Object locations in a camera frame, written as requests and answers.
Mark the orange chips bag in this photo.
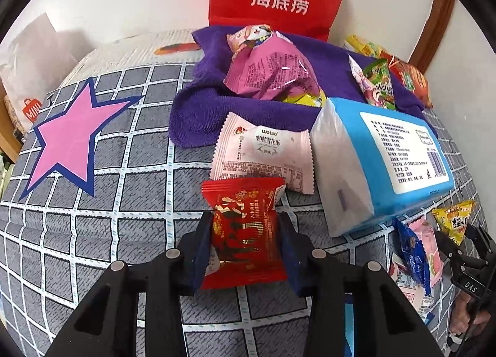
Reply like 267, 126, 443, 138
382, 52, 434, 109

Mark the pink peach snack packet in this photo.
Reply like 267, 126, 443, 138
409, 221, 446, 288

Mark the magenta snack packet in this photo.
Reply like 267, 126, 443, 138
224, 31, 322, 104

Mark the person's right hand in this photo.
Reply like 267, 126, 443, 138
450, 292, 493, 340

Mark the pink cartoon snack packet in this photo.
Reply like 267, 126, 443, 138
227, 25, 277, 55

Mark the blue snack packet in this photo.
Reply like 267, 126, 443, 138
394, 217, 432, 297

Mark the blue tissue pack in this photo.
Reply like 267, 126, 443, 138
312, 97, 456, 238

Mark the pale pink white snack packet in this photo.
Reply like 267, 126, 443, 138
209, 112, 314, 195

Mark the yellow chips bag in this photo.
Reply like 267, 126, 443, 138
343, 34, 388, 59

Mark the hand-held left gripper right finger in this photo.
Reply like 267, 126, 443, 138
277, 212, 444, 357

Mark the white fruit print sheet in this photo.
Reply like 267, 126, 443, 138
58, 29, 206, 82

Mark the brown wooden door frame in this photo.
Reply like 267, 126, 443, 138
411, 0, 456, 74

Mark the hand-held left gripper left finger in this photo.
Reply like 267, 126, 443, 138
46, 212, 215, 357

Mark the purple towel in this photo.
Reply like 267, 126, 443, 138
170, 27, 438, 148

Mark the white plastic bag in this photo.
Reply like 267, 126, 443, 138
0, 12, 82, 136

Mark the grey checkered star bedsheet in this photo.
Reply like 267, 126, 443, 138
0, 64, 489, 357

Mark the yellow green snack packet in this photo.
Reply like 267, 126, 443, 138
282, 87, 328, 108

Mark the red gold snack packet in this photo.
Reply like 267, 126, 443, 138
201, 177, 286, 291

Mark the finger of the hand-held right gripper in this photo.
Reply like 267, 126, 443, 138
433, 222, 471, 276
465, 224, 496, 265

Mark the yellow triangular snack packet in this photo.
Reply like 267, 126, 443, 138
431, 200, 476, 246

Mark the patterned paper bag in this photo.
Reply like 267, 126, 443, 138
4, 94, 24, 135

